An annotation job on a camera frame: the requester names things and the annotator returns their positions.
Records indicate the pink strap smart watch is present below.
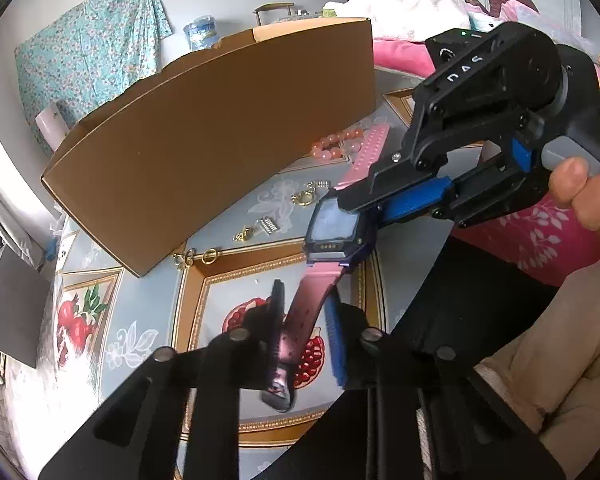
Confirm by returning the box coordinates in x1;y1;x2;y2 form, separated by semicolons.
261;122;390;412

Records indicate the silver rhinestone earring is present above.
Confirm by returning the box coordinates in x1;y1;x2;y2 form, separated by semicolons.
257;217;279;236

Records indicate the gold bow charm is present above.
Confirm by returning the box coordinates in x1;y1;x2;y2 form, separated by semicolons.
233;226;254;243

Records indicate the gold clover earring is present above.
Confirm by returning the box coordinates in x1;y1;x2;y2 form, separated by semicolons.
172;248;221;270

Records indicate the beige sleeve forearm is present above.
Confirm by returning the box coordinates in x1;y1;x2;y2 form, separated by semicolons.
475;261;600;479

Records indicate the pink floral bedding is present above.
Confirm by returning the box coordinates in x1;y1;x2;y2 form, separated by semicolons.
371;0;600;288

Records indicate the white pink blanket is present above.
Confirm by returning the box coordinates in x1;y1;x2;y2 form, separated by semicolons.
323;0;470;42

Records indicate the grey cabinet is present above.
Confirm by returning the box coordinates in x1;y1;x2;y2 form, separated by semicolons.
0;246;52;368

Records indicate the wooden chair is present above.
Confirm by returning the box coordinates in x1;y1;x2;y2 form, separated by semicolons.
253;2;294;26

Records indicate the brown cardboard box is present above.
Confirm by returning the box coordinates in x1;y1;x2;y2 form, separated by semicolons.
41;18;376;276

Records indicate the blue water jug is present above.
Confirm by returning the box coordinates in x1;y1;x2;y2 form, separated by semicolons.
183;15;219;51

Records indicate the pink rolled mat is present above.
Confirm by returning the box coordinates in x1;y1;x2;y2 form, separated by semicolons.
35;102;70;152

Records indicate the pink orange bead bracelet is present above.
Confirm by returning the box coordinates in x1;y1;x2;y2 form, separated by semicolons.
308;127;365;162

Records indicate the floral blue wall cloth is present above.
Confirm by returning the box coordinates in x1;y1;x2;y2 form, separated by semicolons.
15;0;172;155

